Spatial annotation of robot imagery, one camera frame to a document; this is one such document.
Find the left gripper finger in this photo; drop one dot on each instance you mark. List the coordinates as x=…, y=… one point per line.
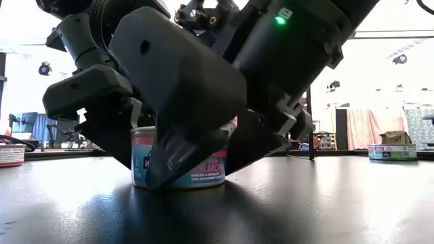
x=88, y=91

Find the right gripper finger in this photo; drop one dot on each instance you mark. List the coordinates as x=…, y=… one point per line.
x=190, y=84
x=257, y=139

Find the pink-labelled tin can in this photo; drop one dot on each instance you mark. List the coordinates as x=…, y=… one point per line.
x=203, y=173

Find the green-grey labelled tin can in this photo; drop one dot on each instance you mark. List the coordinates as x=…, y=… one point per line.
x=392, y=152

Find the black ceiling spotlight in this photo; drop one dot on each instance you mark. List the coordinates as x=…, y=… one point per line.
x=400, y=59
x=45, y=68
x=334, y=84

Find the blue curtain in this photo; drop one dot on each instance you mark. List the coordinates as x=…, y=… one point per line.
x=42, y=127

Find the background monitor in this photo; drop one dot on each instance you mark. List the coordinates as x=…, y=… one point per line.
x=23, y=122

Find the pink curtain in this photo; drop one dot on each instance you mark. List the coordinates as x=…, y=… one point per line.
x=363, y=128

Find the red can with barcode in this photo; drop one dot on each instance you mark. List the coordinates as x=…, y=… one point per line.
x=12, y=155

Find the olive green bag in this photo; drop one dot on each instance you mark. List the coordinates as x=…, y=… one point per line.
x=395, y=137

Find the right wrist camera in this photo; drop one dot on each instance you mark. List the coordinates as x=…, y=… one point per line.
x=203, y=15

